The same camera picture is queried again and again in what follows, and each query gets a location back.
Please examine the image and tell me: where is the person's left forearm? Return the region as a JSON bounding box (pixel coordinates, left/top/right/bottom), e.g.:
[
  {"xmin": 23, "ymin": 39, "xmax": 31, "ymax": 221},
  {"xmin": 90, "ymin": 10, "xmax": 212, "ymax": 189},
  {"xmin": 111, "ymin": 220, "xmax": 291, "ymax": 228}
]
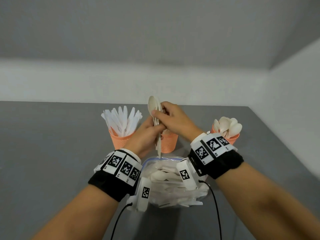
[{"xmin": 31, "ymin": 184, "xmax": 121, "ymax": 240}]

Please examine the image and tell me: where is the black wristband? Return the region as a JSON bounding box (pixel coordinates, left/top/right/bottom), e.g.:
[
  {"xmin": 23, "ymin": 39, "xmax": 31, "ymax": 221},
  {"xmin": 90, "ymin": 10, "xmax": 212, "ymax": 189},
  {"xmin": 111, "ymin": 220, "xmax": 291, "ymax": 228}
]
[
  {"xmin": 88, "ymin": 170, "xmax": 140, "ymax": 203},
  {"xmin": 187, "ymin": 147, "xmax": 244, "ymax": 180}
]

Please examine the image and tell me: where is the bunch of white plastic spoons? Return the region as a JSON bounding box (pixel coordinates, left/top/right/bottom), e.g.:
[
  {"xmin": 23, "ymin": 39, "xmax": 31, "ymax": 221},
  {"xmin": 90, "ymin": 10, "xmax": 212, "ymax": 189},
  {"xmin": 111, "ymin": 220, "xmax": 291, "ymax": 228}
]
[{"xmin": 212, "ymin": 116, "xmax": 243, "ymax": 139}]

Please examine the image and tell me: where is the clear zip bag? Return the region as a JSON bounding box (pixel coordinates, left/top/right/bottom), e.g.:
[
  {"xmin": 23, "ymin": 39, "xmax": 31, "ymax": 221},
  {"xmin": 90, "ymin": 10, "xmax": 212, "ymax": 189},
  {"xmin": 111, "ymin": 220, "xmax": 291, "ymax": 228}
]
[{"xmin": 140, "ymin": 157, "xmax": 210, "ymax": 209}]

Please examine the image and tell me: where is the pile of white cutlery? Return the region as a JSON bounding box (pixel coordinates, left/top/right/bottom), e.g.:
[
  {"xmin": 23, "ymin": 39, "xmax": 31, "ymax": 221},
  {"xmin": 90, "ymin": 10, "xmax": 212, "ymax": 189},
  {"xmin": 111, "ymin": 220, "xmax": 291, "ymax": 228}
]
[{"xmin": 146, "ymin": 161, "xmax": 204, "ymax": 208}]

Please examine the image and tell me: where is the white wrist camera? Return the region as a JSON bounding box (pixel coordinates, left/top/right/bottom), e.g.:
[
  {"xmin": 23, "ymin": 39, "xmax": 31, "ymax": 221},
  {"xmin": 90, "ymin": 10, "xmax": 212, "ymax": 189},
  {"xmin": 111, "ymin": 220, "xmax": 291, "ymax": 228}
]
[
  {"xmin": 126, "ymin": 177, "xmax": 152, "ymax": 213},
  {"xmin": 176, "ymin": 158, "xmax": 201, "ymax": 191}
]

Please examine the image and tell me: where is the white plastic fork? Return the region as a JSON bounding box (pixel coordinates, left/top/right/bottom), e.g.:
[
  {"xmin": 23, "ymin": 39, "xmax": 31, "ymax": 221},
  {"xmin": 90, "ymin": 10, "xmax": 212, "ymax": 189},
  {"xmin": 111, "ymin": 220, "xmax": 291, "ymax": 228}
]
[{"xmin": 154, "ymin": 97, "xmax": 163, "ymax": 126}]

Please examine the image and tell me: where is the white plastic spoon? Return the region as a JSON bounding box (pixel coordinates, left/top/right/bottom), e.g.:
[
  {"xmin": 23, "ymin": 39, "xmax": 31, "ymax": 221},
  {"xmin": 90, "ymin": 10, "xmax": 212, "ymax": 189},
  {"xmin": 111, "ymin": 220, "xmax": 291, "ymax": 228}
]
[{"xmin": 148, "ymin": 95, "xmax": 162, "ymax": 158}]

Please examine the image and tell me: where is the person's left hand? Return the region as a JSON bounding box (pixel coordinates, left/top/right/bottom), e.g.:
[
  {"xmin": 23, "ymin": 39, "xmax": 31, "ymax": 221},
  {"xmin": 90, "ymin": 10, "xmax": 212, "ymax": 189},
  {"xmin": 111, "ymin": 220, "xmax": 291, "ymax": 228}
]
[{"xmin": 123, "ymin": 116, "xmax": 167, "ymax": 159}]

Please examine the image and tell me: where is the bunch of white plastic knives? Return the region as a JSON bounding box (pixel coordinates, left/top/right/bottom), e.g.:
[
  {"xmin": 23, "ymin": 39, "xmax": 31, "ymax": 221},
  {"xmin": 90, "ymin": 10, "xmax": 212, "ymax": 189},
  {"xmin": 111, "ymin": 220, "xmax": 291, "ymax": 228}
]
[{"xmin": 101, "ymin": 106, "xmax": 143, "ymax": 138}]

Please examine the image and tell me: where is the black cable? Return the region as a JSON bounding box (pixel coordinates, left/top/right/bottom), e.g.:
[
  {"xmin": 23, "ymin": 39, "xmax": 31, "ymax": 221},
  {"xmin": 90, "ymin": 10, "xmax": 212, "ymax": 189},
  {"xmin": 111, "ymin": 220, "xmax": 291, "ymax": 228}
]
[
  {"xmin": 110, "ymin": 202, "xmax": 133, "ymax": 240},
  {"xmin": 198, "ymin": 179, "xmax": 223, "ymax": 240}
]

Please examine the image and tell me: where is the person's right hand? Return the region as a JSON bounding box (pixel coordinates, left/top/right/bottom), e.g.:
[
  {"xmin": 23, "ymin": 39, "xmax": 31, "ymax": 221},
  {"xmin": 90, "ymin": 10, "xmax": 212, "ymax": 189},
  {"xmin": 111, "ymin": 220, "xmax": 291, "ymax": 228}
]
[{"xmin": 151, "ymin": 101, "xmax": 203, "ymax": 143}]

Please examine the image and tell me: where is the person's right forearm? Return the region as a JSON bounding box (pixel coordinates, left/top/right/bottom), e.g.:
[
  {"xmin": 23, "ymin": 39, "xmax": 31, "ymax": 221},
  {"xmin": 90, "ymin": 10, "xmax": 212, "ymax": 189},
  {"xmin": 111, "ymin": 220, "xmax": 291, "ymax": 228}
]
[{"xmin": 214, "ymin": 162, "xmax": 320, "ymax": 240}]

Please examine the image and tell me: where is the white marker tile bracelet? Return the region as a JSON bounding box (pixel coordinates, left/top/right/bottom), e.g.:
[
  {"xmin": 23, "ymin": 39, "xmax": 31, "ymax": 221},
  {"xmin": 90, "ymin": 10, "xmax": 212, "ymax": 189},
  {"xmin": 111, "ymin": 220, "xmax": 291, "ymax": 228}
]
[
  {"xmin": 190, "ymin": 132, "xmax": 238, "ymax": 165},
  {"xmin": 93, "ymin": 149, "xmax": 143, "ymax": 187}
]

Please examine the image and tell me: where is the orange perforated plastic cup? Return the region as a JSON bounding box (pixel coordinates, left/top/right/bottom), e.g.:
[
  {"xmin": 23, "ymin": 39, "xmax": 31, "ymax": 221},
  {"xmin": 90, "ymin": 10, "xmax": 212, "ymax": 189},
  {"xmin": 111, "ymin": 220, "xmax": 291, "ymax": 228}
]
[
  {"xmin": 109, "ymin": 127, "xmax": 136, "ymax": 150},
  {"xmin": 210, "ymin": 123, "xmax": 240, "ymax": 146},
  {"xmin": 160, "ymin": 132, "xmax": 179, "ymax": 154}
]

